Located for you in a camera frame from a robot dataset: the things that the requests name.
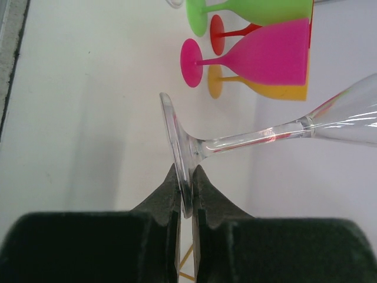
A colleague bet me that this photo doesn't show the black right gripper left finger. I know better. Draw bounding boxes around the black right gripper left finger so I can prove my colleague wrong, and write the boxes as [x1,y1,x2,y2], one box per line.
[132,165,181,282]

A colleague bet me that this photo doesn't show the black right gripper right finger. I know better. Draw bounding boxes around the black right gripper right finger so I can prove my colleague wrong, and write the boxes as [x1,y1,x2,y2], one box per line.
[191,164,257,283]

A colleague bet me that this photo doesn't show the yellow wine glass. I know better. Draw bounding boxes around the yellow wine glass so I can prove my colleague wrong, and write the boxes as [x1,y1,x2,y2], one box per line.
[207,60,310,101]

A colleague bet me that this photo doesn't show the clear wine glass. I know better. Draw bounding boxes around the clear wine glass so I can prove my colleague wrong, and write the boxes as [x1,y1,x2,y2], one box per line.
[159,74,376,218]
[166,0,184,9]

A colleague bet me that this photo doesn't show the magenta wine glass front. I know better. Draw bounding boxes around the magenta wine glass front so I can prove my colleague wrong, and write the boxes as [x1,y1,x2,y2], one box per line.
[180,18,310,87]

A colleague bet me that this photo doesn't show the red wine glass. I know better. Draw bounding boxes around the red wine glass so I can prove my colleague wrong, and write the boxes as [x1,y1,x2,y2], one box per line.
[210,14,313,57]

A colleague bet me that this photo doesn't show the green wine glass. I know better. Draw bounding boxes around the green wine glass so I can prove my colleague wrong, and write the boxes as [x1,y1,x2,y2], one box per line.
[186,0,313,37]

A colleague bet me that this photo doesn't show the clear wine glass front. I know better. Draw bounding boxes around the clear wine glass front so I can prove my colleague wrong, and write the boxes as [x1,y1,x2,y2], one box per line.
[166,0,184,9]

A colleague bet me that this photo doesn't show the gold wire glass rack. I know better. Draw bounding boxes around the gold wire glass rack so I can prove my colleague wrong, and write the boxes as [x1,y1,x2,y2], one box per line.
[178,244,197,281]

